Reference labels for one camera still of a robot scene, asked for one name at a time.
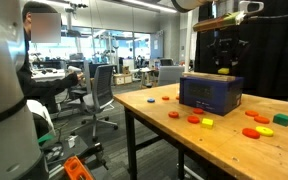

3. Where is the person in black shirt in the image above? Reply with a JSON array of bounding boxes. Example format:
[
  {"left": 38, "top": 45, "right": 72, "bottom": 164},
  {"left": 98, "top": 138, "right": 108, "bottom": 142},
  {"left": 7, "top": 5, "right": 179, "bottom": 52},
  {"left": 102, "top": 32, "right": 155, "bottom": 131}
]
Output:
[{"left": 16, "top": 1, "right": 86, "bottom": 115}]

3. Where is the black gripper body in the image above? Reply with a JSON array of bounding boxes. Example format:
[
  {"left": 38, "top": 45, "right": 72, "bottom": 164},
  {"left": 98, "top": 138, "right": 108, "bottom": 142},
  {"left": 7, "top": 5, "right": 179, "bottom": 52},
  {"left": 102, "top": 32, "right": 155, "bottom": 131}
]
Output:
[{"left": 209, "top": 32, "right": 247, "bottom": 65}]

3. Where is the large blue box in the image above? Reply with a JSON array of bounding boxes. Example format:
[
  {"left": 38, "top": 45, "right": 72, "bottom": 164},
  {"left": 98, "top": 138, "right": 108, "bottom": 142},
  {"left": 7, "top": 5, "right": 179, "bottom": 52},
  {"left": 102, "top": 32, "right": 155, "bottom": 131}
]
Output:
[{"left": 178, "top": 71, "right": 245, "bottom": 117}]

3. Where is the orange spirit level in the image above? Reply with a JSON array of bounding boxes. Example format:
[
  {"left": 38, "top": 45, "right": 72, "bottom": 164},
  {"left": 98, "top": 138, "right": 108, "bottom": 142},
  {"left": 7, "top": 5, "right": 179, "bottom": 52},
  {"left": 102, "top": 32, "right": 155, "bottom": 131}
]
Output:
[{"left": 62, "top": 155, "right": 95, "bottom": 180}]

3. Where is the white desk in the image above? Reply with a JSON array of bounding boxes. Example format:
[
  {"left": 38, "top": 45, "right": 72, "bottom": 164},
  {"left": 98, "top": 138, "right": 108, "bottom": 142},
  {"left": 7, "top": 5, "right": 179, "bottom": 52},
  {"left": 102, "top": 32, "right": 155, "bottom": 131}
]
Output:
[{"left": 30, "top": 67, "right": 68, "bottom": 83}]

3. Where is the ceiling light strip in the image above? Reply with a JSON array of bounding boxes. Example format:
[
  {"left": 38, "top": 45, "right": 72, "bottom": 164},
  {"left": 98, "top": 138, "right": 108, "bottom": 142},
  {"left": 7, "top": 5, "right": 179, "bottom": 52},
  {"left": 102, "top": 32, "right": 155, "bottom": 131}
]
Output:
[{"left": 121, "top": 0, "right": 179, "bottom": 15}]

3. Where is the wooden table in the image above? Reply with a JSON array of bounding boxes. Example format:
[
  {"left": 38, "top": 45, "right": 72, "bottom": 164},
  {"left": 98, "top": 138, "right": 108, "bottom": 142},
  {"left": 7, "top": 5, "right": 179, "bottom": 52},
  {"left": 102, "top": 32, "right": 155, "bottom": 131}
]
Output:
[{"left": 123, "top": 105, "right": 220, "bottom": 180}]

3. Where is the white pillar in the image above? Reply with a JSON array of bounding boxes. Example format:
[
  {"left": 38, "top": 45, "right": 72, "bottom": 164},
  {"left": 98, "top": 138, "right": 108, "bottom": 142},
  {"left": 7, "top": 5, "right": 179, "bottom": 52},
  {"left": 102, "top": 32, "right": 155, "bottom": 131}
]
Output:
[{"left": 183, "top": 9, "right": 194, "bottom": 73}]

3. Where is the brown and green bar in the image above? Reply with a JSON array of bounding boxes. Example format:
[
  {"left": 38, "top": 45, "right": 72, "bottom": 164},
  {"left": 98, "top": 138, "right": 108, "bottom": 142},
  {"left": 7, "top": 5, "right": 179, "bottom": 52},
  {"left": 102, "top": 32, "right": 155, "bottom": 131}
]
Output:
[{"left": 192, "top": 10, "right": 247, "bottom": 33}]

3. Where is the green block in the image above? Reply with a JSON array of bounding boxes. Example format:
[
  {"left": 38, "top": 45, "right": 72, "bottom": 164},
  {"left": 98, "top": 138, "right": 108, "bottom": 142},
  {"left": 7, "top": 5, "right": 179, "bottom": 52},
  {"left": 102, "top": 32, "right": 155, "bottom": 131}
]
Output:
[{"left": 272, "top": 112, "right": 288, "bottom": 128}]

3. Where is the yellow block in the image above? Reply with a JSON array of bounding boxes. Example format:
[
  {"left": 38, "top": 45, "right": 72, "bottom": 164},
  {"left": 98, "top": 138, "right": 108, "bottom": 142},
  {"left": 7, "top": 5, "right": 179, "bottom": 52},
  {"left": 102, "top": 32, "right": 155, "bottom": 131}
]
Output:
[
  {"left": 217, "top": 67, "right": 231, "bottom": 76},
  {"left": 200, "top": 117, "right": 215, "bottom": 130}
]

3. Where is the black curtain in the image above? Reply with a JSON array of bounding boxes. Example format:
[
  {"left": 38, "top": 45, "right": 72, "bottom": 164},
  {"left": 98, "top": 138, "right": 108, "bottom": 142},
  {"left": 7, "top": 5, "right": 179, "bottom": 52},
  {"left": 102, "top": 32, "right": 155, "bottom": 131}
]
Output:
[{"left": 193, "top": 0, "right": 288, "bottom": 102}]

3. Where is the grey office chair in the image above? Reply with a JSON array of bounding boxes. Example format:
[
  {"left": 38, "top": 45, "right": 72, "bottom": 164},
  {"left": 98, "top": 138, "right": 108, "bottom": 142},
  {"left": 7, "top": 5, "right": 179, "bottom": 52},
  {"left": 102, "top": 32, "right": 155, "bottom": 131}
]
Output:
[
  {"left": 156, "top": 65, "right": 186, "bottom": 87},
  {"left": 66, "top": 63, "right": 120, "bottom": 143}
]

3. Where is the green flat piece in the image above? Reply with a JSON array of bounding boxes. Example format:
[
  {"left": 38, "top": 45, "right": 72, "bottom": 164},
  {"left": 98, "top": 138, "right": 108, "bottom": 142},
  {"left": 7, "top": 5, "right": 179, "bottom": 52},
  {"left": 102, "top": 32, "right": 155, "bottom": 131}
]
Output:
[{"left": 36, "top": 132, "right": 57, "bottom": 146}]

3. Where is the white seat back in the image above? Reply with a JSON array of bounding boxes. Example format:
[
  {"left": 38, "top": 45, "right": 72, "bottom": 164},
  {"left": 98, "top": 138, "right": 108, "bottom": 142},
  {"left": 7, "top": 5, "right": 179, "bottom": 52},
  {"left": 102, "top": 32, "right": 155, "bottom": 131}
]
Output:
[{"left": 26, "top": 99, "right": 57, "bottom": 138}]

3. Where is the black cable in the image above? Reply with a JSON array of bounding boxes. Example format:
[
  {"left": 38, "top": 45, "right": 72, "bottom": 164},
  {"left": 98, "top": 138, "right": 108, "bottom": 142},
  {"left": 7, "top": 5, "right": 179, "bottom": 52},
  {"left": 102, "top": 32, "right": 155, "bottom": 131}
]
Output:
[{"left": 250, "top": 7, "right": 288, "bottom": 20}]

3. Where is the yellow disc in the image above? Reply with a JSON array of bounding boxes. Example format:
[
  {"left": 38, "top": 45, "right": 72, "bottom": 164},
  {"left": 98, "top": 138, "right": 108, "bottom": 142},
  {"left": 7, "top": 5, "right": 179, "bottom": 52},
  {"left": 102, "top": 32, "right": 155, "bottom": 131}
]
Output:
[{"left": 254, "top": 125, "right": 275, "bottom": 138}]

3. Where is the small brown cardboard box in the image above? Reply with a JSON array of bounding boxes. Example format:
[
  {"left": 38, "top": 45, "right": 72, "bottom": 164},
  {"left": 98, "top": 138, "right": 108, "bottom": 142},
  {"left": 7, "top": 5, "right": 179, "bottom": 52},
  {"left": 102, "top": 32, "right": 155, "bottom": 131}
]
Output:
[{"left": 112, "top": 72, "right": 134, "bottom": 86}]

